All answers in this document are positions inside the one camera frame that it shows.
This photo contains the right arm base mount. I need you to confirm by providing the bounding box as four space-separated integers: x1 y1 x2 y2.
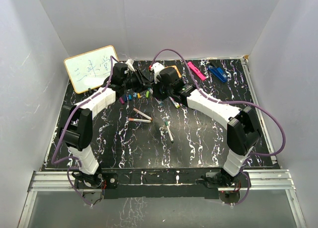
201 170 251 189

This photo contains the yellow cap marker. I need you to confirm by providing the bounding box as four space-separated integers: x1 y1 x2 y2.
170 97 180 109

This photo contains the tan cap marker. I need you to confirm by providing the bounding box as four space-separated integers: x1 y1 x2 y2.
133 108 153 121

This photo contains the yellow framed whiteboard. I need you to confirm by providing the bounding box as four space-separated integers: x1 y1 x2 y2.
64 45 118 94

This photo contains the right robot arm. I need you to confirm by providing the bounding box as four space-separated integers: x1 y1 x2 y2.
140 67 261 187

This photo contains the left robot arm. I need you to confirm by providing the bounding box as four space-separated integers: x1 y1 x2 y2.
51 59 149 188

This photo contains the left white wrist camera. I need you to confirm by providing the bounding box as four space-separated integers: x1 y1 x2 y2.
125 58 135 72

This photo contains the blue stapler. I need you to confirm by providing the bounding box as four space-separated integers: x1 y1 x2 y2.
207 62 228 83

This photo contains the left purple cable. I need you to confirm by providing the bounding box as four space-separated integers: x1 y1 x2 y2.
51 54 119 208

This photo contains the salmon cap marker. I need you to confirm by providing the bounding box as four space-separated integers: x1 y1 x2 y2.
128 118 152 123

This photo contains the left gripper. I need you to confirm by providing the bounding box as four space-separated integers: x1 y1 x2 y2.
122 70 153 94

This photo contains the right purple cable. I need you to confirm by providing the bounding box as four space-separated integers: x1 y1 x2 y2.
149 48 287 206

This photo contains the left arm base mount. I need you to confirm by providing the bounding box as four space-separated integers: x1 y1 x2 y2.
72 171 118 190

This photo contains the purple cable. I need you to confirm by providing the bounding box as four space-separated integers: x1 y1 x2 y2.
149 48 287 206
51 54 119 208

